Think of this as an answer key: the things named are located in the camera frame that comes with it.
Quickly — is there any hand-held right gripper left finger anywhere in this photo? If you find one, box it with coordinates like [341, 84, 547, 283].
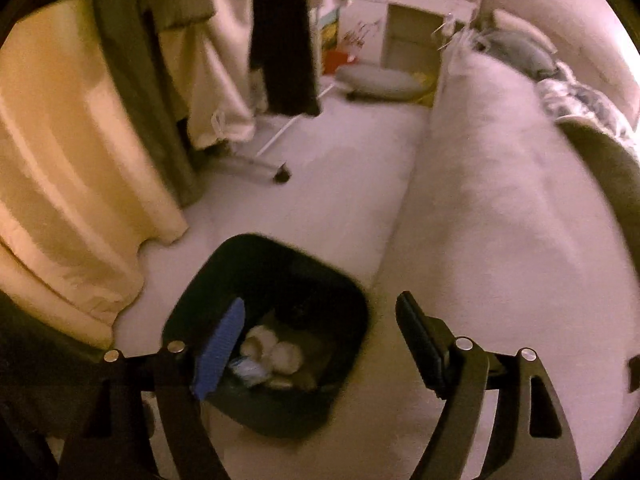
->
[57, 297, 247, 480]

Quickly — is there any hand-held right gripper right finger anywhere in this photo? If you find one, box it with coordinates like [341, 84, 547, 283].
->
[395, 290, 584, 480]

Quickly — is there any black trash bin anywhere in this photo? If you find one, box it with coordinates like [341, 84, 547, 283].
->
[161, 232, 372, 440]

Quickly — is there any white clothes rack base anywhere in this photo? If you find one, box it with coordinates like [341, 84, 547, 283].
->
[212, 82, 341, 184]

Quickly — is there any cream hanging cloth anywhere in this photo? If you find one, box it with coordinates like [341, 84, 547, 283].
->
[0, 0, 191, 351]

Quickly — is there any grey floor cushion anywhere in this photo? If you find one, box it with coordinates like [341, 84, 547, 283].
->
[334, 63, 426, 102]

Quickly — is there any dark green hanging garment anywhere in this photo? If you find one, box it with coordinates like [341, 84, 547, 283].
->
[91, 0, 206, 209]

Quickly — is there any white hanging garment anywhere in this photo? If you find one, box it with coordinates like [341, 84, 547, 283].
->
[150, 0, 258, 151]

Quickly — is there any grey patterned duvet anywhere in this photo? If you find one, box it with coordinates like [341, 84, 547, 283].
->
[536, 61, 640, 157]

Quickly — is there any red container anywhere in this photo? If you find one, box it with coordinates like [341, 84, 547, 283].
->
[322, 50, 357, 77]

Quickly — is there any grey pillow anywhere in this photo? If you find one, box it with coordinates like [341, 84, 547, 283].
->
[481, 29, 557, 80]

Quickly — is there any black hanging garment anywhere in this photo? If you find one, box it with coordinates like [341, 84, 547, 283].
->
[248, 0, 323, 118]

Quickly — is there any white box with drawings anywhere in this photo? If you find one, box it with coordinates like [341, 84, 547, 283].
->
[337, 0, 388, 66]

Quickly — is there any yellow printed bag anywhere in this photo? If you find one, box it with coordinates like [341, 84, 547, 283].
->
[317, 2, 343, 61]

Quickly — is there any white bedside table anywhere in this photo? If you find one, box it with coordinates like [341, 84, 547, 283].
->
[352, 0, 486, 73]

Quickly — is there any beige pillow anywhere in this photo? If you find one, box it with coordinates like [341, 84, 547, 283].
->
[491, 9, 559, 56]

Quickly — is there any beige upholstered headboard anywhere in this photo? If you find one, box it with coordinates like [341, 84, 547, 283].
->
[477, 0, 640, 128]

